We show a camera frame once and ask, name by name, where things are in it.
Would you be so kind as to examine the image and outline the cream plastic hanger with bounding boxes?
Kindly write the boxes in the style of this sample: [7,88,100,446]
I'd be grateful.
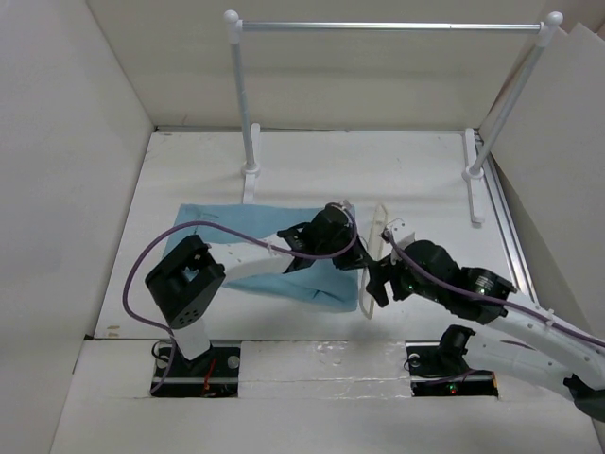
[358,203,389,320]

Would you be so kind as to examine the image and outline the light blue trousers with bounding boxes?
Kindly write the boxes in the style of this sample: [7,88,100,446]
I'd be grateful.
[164,204,358,312]

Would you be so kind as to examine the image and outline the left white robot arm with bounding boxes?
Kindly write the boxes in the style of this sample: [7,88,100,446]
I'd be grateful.
[145,203,372,375]

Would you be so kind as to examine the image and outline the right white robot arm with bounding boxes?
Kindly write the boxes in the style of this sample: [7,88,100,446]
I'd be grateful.
[366,231,604,421]

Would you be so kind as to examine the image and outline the white clothes rack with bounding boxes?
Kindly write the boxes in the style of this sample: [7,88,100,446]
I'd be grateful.
[223,9,563,225]

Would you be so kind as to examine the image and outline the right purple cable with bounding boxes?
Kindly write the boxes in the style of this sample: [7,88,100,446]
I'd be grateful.
[385,229,605,351]

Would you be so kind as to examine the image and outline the purple cable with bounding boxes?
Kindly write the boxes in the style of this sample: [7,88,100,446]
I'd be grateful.
[385,229,605,351]
[122,202,359,396]

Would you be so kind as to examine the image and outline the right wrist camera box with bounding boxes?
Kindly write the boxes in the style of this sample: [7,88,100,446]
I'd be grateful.
[383,218,416,249]

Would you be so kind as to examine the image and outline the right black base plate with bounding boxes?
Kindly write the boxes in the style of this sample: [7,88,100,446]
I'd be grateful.
[404,341,499,398]

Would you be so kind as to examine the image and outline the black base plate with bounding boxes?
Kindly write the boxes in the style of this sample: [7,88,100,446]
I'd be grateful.
[150,341,241,398]
[404,341,499,398]

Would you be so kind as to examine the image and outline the aluminium rail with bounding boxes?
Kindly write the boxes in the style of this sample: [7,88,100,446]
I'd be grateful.
[483,156,539,303]

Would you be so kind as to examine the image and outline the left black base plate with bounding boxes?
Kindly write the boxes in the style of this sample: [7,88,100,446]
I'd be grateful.
[150,341,241,398]

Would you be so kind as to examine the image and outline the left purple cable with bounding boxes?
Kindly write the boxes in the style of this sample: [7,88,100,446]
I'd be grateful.
[122,202,359,396]

